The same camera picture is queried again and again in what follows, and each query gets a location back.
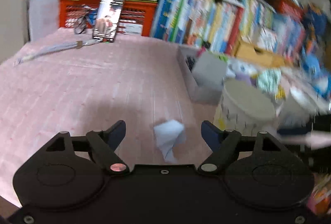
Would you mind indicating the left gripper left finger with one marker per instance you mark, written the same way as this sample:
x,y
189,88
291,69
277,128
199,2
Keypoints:
x,y
103,145

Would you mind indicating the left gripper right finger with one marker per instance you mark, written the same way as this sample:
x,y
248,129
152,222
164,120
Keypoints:
x,y
223,145

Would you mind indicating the white round container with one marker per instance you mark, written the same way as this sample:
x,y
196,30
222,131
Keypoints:
x,y
243,108

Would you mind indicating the crumpled white tissue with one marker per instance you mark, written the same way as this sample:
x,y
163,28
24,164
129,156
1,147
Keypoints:
x,y
167,136

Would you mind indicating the grey shallow box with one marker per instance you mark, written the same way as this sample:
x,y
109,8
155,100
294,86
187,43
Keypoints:
x,y
204,83

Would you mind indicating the pink tablecloth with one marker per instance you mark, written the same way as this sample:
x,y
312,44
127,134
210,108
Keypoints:
x,y
134,79

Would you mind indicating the wooden drawer box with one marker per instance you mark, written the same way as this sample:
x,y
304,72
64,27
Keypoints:
x,y
252,54

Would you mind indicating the pink green fabric flower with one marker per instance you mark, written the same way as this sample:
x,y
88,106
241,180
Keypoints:
x,y
221,57

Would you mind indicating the blue Stitch plush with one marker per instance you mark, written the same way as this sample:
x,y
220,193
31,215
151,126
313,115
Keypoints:
x,y
317,76

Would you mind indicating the red plastic crate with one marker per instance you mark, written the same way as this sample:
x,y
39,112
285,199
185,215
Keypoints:
x,y
134,18

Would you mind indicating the row of upright books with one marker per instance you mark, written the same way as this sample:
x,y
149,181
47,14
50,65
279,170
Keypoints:
x,y
212,24

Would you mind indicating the smartphone on stand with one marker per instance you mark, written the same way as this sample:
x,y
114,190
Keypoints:
x,y
107,19

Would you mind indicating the red basket on books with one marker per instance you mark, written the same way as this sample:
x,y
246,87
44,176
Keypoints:
x,y
287,7

